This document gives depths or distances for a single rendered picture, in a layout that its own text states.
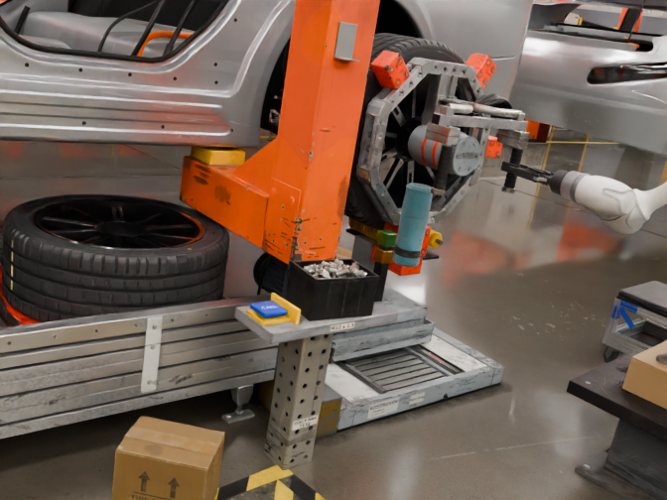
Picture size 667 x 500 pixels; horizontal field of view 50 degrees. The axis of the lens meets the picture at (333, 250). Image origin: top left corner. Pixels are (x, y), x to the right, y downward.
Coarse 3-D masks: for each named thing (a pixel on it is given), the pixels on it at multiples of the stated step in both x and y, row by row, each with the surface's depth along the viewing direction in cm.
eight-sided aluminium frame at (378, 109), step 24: (432, 72) 227; (456, 72) 233; (384, 96) 223; (384, 120) 220; (480, 144) 253; (360, 168) 227; (480, 168) 257; (384, 192) 231; (456, 192) 254; (384, 216) 240; (432, 216) 251
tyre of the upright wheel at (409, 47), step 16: (384, 48) 230; (400, 48) 227; (416, 48) 230; (432, 48) 235; (448, 48) 240; (368, 80) 223; (368, 96) 225; (352, 176) 231; (352, 192) 234; (352, 208) 238; (368, 208) 241; (368, 224) 245; (384, 224) 248
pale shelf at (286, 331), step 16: (240, 320) 184; (304, 320) 184; (320, 320) 186; (336, 320) 188; (352, 320) 190; (368, 320) 194; (384, 320) 198; (272, 336) 174; (288, 336) 177; (304, 336) 181
